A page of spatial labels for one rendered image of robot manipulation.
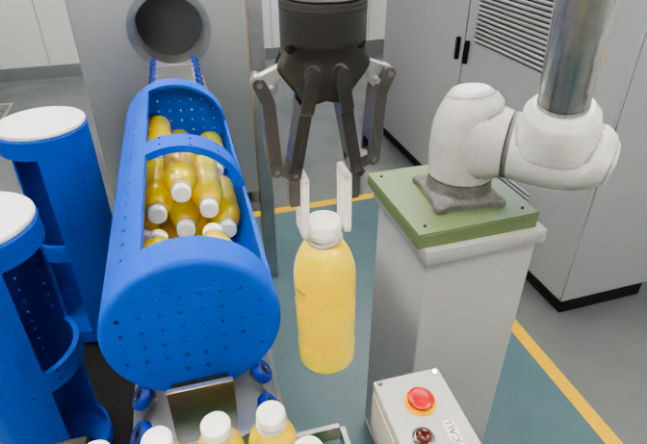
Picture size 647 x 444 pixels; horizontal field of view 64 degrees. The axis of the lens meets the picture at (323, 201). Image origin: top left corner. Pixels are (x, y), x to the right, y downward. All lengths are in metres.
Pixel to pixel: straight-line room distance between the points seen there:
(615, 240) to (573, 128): 1.49
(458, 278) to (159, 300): 0.74
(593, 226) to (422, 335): 1.23
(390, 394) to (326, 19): 0.52
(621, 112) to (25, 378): 2.07
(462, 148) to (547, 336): 1.49
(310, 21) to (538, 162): 0.82
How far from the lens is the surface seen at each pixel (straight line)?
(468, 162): 1.21
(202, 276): 0.80
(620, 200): 2.44
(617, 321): 2.77
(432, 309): 1.33
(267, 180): 2.33
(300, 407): 2.11
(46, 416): 1.67
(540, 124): 1.13
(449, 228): 1.19
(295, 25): 0.43
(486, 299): 1.40
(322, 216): 0.55
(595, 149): 1.17
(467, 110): 1.18
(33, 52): 6.05
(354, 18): 0.44
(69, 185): 1.90
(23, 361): 1.52
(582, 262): 2.53
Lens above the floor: 1.70
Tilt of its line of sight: 32 degrees down
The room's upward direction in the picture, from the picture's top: straight up
